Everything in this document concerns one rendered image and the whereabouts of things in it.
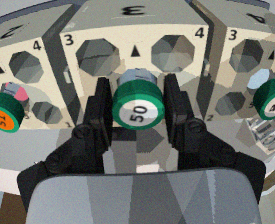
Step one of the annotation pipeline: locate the white tube rack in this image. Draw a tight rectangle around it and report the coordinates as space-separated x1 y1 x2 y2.
245 118 275 155

